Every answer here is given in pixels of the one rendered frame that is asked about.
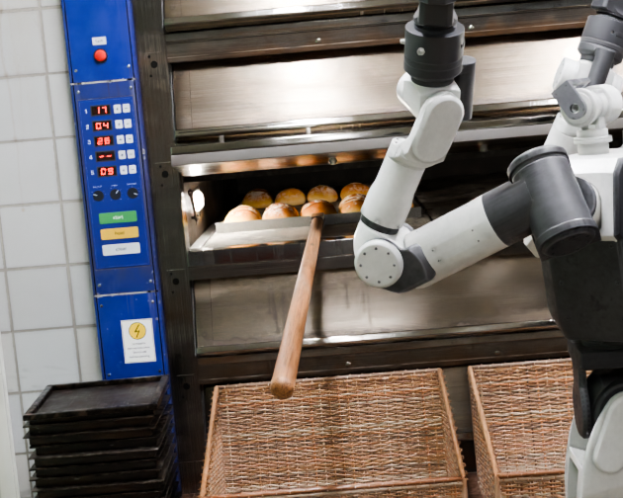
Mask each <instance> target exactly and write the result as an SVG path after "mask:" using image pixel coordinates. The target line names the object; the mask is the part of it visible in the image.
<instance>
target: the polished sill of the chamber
mask: <svg viewBox="0 0 623 498"><path fill-rule="evenodd" d="M354 236H355V235H348V236H336V237H324V238H320V242H319V248H318V253H317V258H318V257H330V256H342V255H355V253H354ZM306 244H307V239H300V240H288V241H276V242H264V243H252V244H239V245H227V246H216V247H204V248H192V249H189V250H188V251H187V261H188V268H197V267H209V266H221V265H233V264H245V263H258V262H270V261H282V260H294V259H303V256H304V252H305V248H306Z"/></svg>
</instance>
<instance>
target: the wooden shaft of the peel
mask: <svg viewBox="0 0 623 498"><path fill-rule="evenodd" d="M322 225H323V221H322V219H321V218H320V217H315V218H314V219H313V220H312V221H311V228H310V232H309V236H308V240H307V244H306V248H305V252H304V256H303V260H302V264H301V266H300V270H299V274H298V278H297V282H296V286H295V290H294V294H293V298H292V302H291V306H290V310H289V314H288V318H287V322H286V326H285V330H284V334H283V338H282V342H281V346H280V350H279V354H278V357H277V361H276V365H275V369H274V372H273V376H272V380H271V384H270V391H271V393H272V395H273V396H274V397H276V398H277V399H280V400H284V399H288V398H289V397H291V396H292V394H293V393H294V390H295V384H296V378H297V373H298V367H299V361H300V355H301V349H302V345H303V339H304V333H305V327H306V322H307V316H308V310H309V304H310V299H311V293H312V282H313V276H314V271H315V265H316V259H317V253H318V248H319V242H320V236H321V231H322Z"/></svg>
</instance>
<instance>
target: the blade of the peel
mask: <svg viewBox="0 0 623 498"><path fill-rule="evenodd" d="M336 212H337V213H332V214H325V215H324V218H325V221H324V225H328V224H339V223H352V222H360V216H361V214H362V212H361V211H356V212H344V213H338V208H336ZM298 213H299V216H295V217H283V218H271V219H258V220H246V221H235V222H224V220H223V221H220V222H218V223H216V230H217V234H218V233H230V232H242V231H254V230H266V229H279V228H291V227H303V226H311V215H308V216H301V212H300V211H298ZM413 217H422V216H421V207H420V206H419V205H417V204H416V203H413V207H411V208H410V210H409V213H408V215H407V217H406V218H413Z"/></svg>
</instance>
